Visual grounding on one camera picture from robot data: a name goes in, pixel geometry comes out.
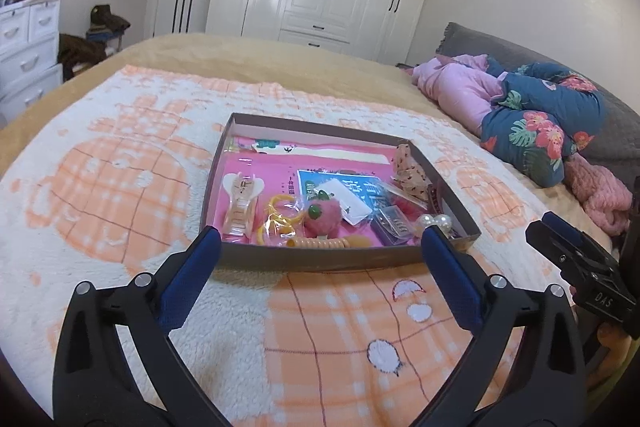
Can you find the blue printed card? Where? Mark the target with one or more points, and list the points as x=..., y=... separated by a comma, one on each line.
x=312, y=182

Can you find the pile of folded clothes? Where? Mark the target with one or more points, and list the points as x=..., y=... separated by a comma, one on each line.
x=107, y=24

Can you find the tan bed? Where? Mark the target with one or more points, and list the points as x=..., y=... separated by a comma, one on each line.
x=225, y=52

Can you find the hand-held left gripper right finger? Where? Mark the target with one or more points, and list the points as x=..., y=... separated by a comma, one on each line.
x=452, y=279

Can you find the clear hairpin box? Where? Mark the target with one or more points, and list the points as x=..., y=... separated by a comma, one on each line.
x=395, y=227

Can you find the orange white plush blanket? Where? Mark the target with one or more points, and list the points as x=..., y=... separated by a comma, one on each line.
x=125, y=167

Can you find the pink padded garment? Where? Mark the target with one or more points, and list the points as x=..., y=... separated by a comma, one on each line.
x=460, y=87

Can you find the dark brown garment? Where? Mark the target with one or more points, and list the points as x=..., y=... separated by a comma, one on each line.
x=80, y=54

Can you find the brown cardboard box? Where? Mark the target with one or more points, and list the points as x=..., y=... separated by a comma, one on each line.
x=300, y=259

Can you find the white drawer unit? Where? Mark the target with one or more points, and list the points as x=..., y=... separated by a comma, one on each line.
x=25, y=57

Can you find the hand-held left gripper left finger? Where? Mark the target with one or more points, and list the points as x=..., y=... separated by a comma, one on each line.
x=192, y=279

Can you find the blue floral quilt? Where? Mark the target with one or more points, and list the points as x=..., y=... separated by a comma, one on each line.
x=540, y=127

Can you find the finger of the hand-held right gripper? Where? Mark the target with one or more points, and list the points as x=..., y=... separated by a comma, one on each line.
x=555, y=252
x=575, y=234

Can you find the pink plush strawberry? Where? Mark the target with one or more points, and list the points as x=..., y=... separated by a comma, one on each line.
x=325, y=219

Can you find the person's right hand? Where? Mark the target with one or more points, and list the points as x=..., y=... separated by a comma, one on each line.
x=612, y=343

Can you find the brown patterned hair bow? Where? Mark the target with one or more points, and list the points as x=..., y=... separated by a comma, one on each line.
x=410, y=169

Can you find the pink knit cloth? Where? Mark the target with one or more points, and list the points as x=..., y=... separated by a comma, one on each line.
x=600, y=192

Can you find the white hair claw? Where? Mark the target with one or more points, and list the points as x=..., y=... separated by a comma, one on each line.
x=242, y=202

